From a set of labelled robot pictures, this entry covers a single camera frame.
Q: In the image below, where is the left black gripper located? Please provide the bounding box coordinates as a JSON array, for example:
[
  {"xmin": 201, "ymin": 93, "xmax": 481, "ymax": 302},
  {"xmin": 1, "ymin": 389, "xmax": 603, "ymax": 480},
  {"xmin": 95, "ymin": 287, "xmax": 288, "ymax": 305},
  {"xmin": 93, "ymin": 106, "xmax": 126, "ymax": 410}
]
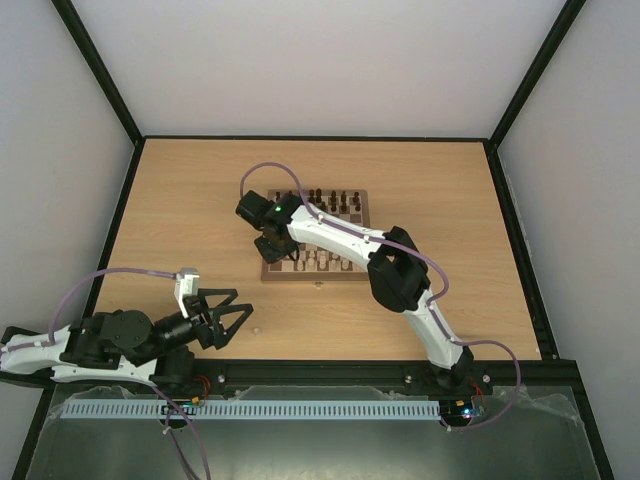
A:
[{"xmin": 135, "ymin": 287, "xmax": 256, "ymax": 366}]

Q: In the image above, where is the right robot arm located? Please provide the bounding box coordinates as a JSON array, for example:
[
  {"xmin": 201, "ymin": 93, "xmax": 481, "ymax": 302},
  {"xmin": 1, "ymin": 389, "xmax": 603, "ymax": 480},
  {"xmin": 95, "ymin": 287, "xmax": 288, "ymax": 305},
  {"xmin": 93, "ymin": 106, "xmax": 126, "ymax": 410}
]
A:
[{"xmin": 236, "ymin": 190, "xmax": 473, "ymax": 392}]

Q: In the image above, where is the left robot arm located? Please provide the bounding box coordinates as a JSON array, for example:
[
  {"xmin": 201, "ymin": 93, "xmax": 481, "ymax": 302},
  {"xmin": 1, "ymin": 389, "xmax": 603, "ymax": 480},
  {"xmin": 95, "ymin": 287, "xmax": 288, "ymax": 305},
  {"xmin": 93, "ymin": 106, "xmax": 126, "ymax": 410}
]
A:
[{"xmin": 1, "ymin": 289, "xmax": 253, "ymax": 392}]

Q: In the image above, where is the wooden chess board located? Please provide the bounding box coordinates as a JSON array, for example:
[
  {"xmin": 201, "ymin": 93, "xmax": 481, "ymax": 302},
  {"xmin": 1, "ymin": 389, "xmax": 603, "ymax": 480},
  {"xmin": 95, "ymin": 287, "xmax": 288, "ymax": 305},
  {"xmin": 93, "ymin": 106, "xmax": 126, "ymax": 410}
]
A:
[{"xmin": 261, "ymin": 188, "xmax": 370, "ymax": 283}]

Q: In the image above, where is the left electronics board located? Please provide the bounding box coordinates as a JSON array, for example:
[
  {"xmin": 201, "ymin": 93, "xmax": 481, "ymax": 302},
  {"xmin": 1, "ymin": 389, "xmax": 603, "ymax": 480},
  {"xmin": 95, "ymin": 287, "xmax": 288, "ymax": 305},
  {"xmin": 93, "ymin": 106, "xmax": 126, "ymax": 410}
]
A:
[{"xmin": 159, "ymin": 397, "xmax": 207, "ymax": 418}]

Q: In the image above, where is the electronics board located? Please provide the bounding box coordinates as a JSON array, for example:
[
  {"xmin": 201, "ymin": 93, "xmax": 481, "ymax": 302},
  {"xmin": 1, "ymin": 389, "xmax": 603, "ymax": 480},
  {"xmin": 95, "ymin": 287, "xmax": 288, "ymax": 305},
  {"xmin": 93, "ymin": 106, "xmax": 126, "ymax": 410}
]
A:
[
  {"xmin": 440, "ymin": 396, "xmax": 487, "ymax": 421},
  {"xmin": 159, "ymin": 397, "xmax": 207, "ymax": 418}
]

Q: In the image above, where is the right electronics board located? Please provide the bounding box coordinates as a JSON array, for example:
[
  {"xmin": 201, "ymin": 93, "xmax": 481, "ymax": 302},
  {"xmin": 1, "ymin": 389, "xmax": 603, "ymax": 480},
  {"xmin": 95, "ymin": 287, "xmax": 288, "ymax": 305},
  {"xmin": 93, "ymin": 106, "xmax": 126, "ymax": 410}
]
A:
[{"xmin": 440, "ymin": 396, "xmax": 487, "ymax": 421}]

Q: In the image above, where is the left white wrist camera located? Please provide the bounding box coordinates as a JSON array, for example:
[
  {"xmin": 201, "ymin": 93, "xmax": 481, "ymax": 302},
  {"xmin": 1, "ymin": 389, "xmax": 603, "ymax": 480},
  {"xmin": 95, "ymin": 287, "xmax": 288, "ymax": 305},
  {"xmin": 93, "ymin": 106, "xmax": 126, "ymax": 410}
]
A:
[{"xmin": 174, "ymin": 267, "xmax": 200, "ymax": 318}]

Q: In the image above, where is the light blue cable duct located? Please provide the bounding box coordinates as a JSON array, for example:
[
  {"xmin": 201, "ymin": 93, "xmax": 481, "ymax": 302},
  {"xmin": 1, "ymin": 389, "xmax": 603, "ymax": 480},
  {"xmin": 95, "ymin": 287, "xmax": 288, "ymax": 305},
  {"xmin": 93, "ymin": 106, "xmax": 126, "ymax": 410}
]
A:
[{"xmin": 60, "ymin": 399, "xmax": 441, "ymax": 421}]

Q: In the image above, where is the black cage frame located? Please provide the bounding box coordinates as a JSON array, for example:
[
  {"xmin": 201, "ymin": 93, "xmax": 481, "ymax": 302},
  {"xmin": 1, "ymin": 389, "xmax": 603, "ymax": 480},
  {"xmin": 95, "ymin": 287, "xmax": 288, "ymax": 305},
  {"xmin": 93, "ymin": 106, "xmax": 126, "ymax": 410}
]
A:
[{"xmin": 1, "ymin": 1, "xmax": 614, "ymax": 479}]

